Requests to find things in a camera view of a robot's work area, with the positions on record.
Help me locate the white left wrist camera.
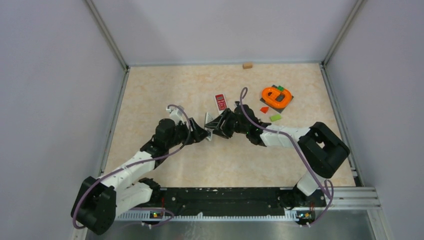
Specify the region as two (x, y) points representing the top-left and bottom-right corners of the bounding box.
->
(166, 105), (185, 125)

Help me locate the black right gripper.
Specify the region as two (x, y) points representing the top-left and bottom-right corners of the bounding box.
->
(206, 108), (249, 139)

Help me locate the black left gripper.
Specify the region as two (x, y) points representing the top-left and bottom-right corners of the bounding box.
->
(166, 117), (210, 149)

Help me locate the red white remote control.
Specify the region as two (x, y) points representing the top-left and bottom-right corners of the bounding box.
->
(214, 93), (228, 114)

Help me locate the light green block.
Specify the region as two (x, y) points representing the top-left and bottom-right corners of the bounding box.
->
(269, 114), (282, 122)

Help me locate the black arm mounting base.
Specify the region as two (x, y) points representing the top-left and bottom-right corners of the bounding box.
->
(139, 177), (327, 217)

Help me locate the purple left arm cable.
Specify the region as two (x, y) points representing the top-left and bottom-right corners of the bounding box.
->
(71, 104), (193, 230)

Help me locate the white cable duct strip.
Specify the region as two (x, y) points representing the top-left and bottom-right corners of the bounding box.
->
(116, 210), (299, 222)

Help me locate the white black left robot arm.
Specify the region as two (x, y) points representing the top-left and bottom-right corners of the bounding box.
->
(70, 118), (212, 235)

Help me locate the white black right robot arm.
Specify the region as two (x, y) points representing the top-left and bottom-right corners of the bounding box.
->
(204, 104), (351, 206)

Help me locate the red wedge block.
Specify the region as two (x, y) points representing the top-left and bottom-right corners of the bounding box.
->
(260, 106), (269, 114)

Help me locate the grey base plate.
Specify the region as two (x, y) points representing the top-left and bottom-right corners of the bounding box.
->
(259, 84), (295, 114)

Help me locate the aluminium frame rail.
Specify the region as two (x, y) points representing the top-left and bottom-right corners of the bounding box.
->
(320, 0), (369, 67)

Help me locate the small wooden block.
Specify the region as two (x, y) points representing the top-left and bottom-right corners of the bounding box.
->
(242, 62), (253, 70)

